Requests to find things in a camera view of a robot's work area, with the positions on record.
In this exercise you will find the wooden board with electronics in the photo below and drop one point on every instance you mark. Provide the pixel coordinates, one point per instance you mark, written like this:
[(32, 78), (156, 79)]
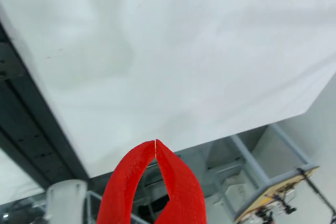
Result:
[(278, 193)]

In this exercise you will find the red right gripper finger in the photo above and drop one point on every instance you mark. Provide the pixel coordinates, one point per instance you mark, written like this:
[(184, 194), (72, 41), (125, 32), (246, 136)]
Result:
[(183, 195)]

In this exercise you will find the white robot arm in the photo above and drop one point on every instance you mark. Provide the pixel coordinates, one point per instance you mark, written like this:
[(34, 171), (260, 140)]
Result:
[(65, 200)]

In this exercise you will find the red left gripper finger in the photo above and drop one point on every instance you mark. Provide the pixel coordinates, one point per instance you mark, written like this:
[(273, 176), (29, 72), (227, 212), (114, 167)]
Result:
[(123, 182)]

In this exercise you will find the black aluminium rail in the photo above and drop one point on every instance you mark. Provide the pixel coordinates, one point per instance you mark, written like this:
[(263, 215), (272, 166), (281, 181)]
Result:
[(23, 119)]

